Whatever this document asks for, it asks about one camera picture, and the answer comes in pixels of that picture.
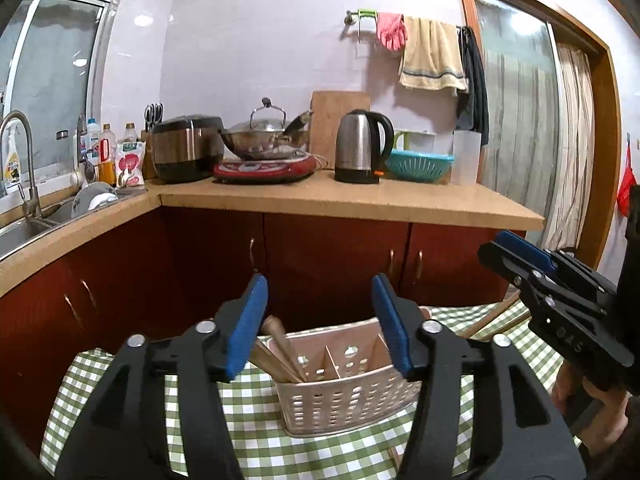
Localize steel wok lid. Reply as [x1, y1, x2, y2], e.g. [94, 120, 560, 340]
[227, 98, 289, 137]

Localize pink perforated utensil holder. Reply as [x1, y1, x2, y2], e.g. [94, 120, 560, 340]
[264, 305, 434, 439]

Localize red plastic bag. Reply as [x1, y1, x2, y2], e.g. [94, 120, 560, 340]
[615, 134, 640, 219]

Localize metal towel rail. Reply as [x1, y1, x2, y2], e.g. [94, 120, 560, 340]
[343, 8, 474, 44]

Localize beige striped towel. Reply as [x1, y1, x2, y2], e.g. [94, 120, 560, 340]
[398, 16, 469, 94]

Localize dark hanging cloth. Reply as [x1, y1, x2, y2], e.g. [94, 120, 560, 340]
[454, 25, 490, 146]

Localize teal plastic colander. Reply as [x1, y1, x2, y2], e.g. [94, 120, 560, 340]
[384, 148, 456, 181]

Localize steel wok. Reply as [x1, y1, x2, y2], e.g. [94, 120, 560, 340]
[218, 109, 314, 161]

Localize red induction cooker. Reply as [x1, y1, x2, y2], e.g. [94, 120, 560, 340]
[212, 153, 319, 184]

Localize wooden cutting board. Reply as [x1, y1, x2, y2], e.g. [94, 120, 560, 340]
[309, 90, 372, 162]

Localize pink rubber gloves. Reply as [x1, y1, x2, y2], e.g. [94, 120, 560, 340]
[375, 12, 409, 52]

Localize steel kitchen sink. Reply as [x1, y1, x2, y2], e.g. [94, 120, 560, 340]
[0, 195, 87, 262]

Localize striped curtain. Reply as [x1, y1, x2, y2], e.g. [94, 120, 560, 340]
[542, 42, 596, 252]

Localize washed bowls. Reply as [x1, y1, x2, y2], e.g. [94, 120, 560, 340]
[72, 182, 119, 216]

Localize red white pouch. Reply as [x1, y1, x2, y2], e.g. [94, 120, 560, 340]
[115, 140, 146, 189]

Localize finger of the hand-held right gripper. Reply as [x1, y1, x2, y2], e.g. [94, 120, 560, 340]
[492, 229, 559, 274]
[477, 242, 556, 311]

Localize steel electric kettle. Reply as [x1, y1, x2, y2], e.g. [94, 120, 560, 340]
[333, 108, 396, 185]

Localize glass door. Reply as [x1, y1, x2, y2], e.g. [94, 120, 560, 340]
[452, 0, 624, 272]

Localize cooking oil bottle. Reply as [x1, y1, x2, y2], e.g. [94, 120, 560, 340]
[98, 123, 117, 186]

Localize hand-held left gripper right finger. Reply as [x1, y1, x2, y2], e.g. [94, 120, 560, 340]
[371, 273, 587, 480]

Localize aluminium frame window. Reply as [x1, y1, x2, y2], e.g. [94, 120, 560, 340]
[0, 0, 119, 182]

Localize person's right forearm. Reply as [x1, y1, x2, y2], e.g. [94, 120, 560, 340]
[582, 400, 640, 480]

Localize wooden kitchen countertop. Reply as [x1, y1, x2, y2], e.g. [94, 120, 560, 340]
[0, 169, 546, 299]

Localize green checked tablecloth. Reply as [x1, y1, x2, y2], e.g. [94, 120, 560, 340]
[40, 302, 584, 480]

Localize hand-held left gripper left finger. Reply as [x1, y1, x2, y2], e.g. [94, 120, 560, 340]
[55, 273, 271, 480]

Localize red kitchen cabinet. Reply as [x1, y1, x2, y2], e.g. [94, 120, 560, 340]
[0, 207, 527, 457]

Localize white green pot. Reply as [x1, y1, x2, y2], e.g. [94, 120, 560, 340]
[392, 129, 437, 152]

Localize black handled scissors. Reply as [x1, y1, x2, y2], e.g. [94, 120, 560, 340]
[143, 102, 165, 134]

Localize black steel rice cooker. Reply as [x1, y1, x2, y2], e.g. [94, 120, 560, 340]
[149, 114, 226, 184]

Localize white spray bottle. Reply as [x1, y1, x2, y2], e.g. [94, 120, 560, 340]
[2, 127, 22, 192]

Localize steel kitchen faucet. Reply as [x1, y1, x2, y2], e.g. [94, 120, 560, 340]
[0, 110, 44, 219]

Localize person's right hand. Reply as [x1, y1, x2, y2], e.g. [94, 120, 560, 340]
[552, 364, 631, 456]

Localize translucent plastic container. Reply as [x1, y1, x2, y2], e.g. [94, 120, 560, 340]
[451, 129, 482, 187]

